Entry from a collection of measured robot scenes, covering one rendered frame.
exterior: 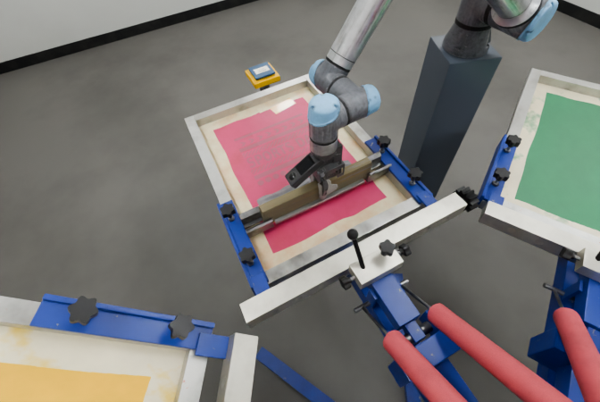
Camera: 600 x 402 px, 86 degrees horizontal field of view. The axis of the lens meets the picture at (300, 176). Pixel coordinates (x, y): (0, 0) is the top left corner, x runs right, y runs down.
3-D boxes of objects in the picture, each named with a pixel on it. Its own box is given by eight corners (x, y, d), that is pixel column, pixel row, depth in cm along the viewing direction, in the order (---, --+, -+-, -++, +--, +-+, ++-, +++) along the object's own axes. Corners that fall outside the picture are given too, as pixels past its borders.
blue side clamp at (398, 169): (362, 153, 120) (364, 139, 114) (373, 147, 121) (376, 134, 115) (415, 213, 103) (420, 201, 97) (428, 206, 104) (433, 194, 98)
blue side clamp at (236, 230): (221, 215, 107) (216, 204, 101) (236, 209, 108) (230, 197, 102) (255, 297, 90) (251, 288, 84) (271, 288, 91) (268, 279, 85)
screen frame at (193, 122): (187, 125, 134) (184, 118, 131) (311, 79, 147) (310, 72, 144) (259, 294, 89) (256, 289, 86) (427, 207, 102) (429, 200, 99)
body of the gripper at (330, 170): (344, 177, 95) (346, 149, 86) (319, 188, 93) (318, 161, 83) (331, 160, 99) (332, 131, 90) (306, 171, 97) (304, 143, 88)
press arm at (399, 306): (356, 271, 87) (358, 263, 83) (375, 261, 89) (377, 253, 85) (395, 332, 77) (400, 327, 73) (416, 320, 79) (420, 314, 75)
